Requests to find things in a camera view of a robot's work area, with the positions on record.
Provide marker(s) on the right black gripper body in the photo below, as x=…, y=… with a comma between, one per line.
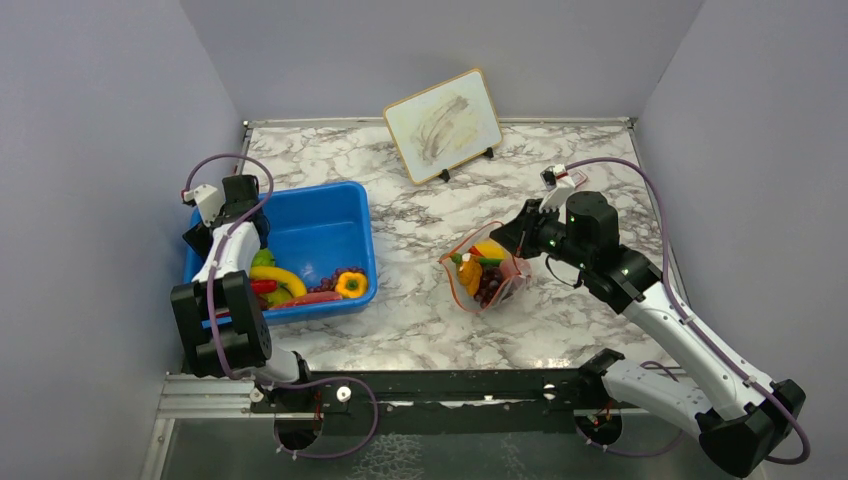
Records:
x=551, y=238

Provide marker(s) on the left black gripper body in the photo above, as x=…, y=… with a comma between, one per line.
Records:
x=199, y=236

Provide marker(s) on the yellow banana bunch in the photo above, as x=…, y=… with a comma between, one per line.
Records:
x=489, y=249

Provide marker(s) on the peach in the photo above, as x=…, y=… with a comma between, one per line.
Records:
x=516, y=273

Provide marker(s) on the purple grapes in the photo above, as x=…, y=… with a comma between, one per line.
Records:
x=491, y=281

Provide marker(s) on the clear zip top bag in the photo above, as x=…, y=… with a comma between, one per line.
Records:
x=460, y=296

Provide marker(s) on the orange nugget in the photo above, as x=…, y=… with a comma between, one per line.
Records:
x=470, y=275

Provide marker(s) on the green chili pepper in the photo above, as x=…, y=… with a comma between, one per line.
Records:
x=485, y=262

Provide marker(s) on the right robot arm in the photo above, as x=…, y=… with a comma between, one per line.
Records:
x=737, y=413

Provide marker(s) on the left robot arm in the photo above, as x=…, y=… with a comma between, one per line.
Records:
x=221, y=325

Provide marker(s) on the small red card box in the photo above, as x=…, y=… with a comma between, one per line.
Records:
x=578, y=178

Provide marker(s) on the light green vegetable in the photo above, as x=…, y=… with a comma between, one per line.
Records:
x=264, y=258

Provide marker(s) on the blue plastic bin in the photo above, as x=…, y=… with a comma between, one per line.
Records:
x=313, y=232

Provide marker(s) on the single yellow banana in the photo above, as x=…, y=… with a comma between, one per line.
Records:
x=285, y=279

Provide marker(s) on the red chili pepper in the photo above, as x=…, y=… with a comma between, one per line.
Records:
x=263, y=286

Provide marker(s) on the yellow bell pepper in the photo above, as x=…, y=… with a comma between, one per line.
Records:
x=351, y=284

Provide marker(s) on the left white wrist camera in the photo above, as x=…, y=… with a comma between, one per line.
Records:
x=207, y=199

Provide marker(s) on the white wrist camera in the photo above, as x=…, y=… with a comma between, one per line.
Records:
x=560, y=186
x=207, y=199

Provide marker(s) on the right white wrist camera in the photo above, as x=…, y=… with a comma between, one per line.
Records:
x=560, y=186

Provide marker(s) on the whiteboard with yellow frame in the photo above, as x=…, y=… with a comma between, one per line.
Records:
x=444, y=126

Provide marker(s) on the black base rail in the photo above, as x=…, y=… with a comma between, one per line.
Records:
x=418, y=402

